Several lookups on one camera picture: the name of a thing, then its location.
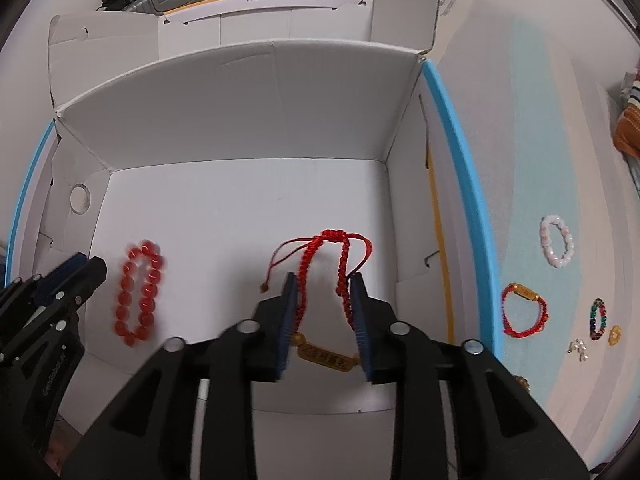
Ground red cord bracelet gold bead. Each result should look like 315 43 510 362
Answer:
501 282 549 339

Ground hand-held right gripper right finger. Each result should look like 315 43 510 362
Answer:
349 274 591 480

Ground white cardboard box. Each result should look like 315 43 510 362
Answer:
7 0 506 416

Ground pink bead bracelet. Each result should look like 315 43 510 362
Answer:
539 215 575 268

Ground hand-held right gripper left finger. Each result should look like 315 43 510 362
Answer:
55 273 297 480

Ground multicoloured bead bracelet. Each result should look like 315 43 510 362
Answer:
589 298 608 342

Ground striped pillow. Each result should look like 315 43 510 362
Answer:
614 67 640 157

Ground red woven bracelet gold plate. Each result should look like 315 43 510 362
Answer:
260 230 373 373

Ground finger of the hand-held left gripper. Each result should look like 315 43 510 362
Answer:
20 256 108 346
0 252 90 313

